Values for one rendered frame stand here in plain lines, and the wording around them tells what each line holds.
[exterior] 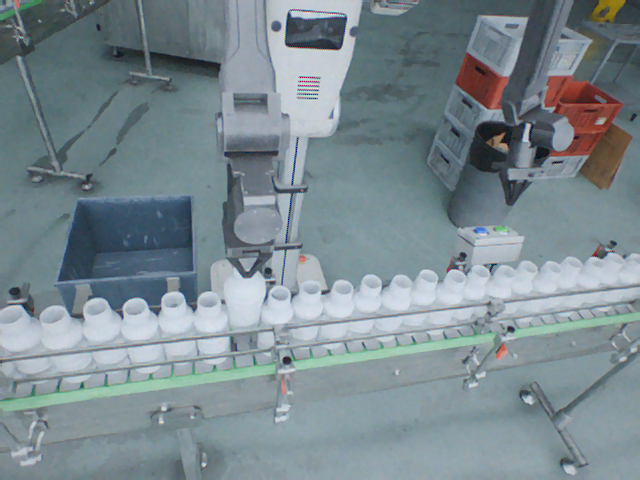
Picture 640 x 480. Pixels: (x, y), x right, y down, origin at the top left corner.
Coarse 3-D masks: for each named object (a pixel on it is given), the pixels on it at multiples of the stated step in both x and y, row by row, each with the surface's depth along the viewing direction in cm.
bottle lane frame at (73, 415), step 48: (480, 336) 95; (528, 336) 99; (576, 336) 106; (144, 384) 76; (192, 384) 79; (240, 384) 83; (336, 384) 93; (384, 384) 99; (48, 432) 79; (96, 432) 83
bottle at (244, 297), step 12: (252, 264) 69; (228, 276) 70; (240, 276) 67; (228, 288) 69; (240, 288) 68; (252, 288) 69; (264, 288) 71; (228, 300) 70; (240, 300) 69; (252, 300) 69; (228, 312) 74; (240, 312) 71; (252, 312) 72; (228, 324) 77; (240, 324) 74; (252, 324) 75
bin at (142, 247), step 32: (96, 224) 123; (128, 224) 125; (160, 224) 128; (192, 224) 115; (64, 256) 101; (96, 256) 129; (128, 256) 131; (160, 256) 133; (192, 256) 135; (64, 288) 96; (96, 288) 99; (128, 288) 101; (160, 288) 104; (192, 288) 107
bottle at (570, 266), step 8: (560, 264) 94; (568, 264) 91; (576, 264) 93; (568, 272) 92; (576, 272) 91; (560, 280) 93; (568, 280) 93; (560, 288) 94; (568, 288) 93; (544, 304) 98; (552, 304) 97
